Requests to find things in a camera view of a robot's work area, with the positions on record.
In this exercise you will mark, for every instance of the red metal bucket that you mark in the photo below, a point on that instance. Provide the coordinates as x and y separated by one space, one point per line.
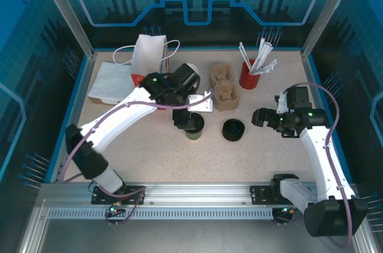
249 81

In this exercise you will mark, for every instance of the black plastic cup lid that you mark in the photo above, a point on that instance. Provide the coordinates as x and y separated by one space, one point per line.
198 123

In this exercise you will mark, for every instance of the aluminium frame post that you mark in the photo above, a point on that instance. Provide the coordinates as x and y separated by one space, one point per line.
329 10
66 10

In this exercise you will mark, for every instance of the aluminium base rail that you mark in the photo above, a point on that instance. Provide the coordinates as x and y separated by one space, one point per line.
194 194

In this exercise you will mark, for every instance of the white paper-wrapped straw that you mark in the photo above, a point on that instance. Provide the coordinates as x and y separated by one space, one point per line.
266 67
261 54
243 54
267 52

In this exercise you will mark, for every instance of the white paper cup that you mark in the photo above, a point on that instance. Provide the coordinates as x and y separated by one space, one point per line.
196 69

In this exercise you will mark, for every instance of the stack of black lids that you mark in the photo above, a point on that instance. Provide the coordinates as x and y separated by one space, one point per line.
233 129

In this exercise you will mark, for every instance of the stack of pulp cup carriers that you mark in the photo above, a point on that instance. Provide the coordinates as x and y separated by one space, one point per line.
224 94

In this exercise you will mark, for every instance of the green paper coffee cup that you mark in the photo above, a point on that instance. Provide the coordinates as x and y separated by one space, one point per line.
193 135

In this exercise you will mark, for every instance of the white paper stack on cardboard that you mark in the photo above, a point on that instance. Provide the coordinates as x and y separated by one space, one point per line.
110 82

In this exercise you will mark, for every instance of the red printed white paper bag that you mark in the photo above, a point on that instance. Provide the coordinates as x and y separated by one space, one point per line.
149 52

